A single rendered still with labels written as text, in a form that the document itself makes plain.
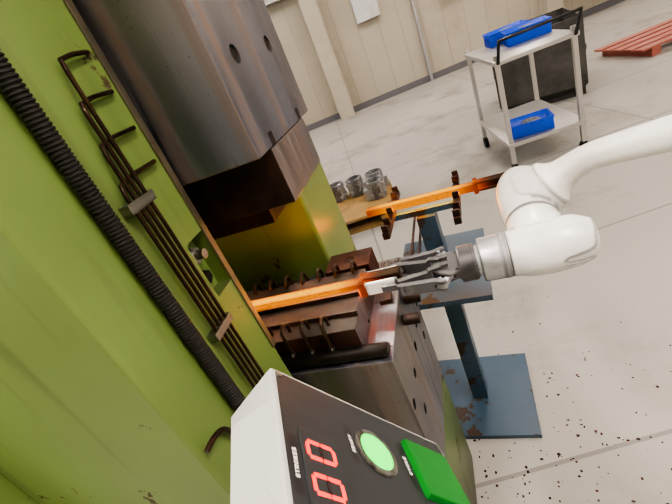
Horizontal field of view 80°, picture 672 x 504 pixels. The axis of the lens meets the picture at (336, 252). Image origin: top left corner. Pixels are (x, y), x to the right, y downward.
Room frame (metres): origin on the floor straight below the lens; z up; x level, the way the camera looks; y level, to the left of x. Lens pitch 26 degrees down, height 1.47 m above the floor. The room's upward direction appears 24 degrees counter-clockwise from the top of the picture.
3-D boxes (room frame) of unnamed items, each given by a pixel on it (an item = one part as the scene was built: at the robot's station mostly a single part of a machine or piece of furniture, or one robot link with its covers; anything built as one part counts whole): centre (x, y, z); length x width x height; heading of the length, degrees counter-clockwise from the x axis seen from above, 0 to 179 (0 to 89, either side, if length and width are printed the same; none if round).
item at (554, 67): (4.61, -2.95, 0.39); 1.12 x 0.92 x 0.78; 149
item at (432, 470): (0.30, 0.00, 1.01); 0.07 x 0.05 x 0.07; 3
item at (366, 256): (0.93, -0.02, 0.95); 0.12 x 0.09 x 0.07; 68
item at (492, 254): (0.66, -0.28, 1.00); 0.09 x 0.06 x 0.09; 158
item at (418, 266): (0.73, -0.16, 1.00); 0.11 x 0.01 x 0.04; 56
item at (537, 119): (3.24, -1.96, 0.53); 1.12 x 0.65 x 1.05; 171
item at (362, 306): (0.82, 0.18, 0.96); 0.42 x 0.20 x 0.09; 68
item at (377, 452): (0.29, 0.05, 1.09); 0.05 x 0.03 x 0.04; 158
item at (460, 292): (1.17, -0.32, 0.67); 0.40 x 0.30 x 0.02; 155
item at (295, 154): (0.82, 0.18, 1.32); 0.42 x 0.20 x 0.10; 68
